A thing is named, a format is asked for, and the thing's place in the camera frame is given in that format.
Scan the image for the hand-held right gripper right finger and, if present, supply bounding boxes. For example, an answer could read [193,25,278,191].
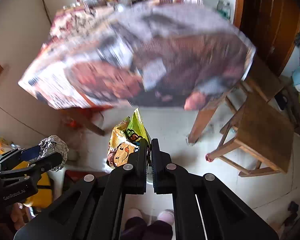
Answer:
[151,138,280,240]

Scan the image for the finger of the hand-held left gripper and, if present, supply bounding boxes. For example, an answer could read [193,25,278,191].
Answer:
[0,152,63,178]
[0,147,42,167]

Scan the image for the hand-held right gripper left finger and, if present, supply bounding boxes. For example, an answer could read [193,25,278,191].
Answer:
[14,138,150,240]

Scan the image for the foil ball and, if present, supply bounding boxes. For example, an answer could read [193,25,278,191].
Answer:
[39,135,70,172]

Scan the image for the yellow green snack wrapper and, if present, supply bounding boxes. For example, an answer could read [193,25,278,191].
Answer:
[107,108,152,168]

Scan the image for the person's left hand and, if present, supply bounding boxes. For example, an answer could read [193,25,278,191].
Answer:
[10,202,28,228]

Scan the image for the yellow plastic bag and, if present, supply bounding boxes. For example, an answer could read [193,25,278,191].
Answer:
[22,160,53,209]

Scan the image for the pink slipper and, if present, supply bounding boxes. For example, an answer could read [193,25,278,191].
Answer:
[126,208,144,224]
[157,209,175,224]

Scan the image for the person's dark pants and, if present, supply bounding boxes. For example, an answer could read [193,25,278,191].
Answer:
[120,216,174,240]

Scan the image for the printed newspaper pattern tablecloth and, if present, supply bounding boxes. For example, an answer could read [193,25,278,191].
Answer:
[18,0,257,110]

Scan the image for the wooden stool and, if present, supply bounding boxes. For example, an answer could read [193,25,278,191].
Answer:
[206,94,295,178]

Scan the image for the low wooden side table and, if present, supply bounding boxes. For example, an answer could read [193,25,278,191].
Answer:
[236,54,286,103]

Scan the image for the thin wooden stick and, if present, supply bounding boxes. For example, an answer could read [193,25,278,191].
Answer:
[41,0,53,26]

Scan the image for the dark wooden door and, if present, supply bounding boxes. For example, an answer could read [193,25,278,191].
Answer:
[236,0,300,76]

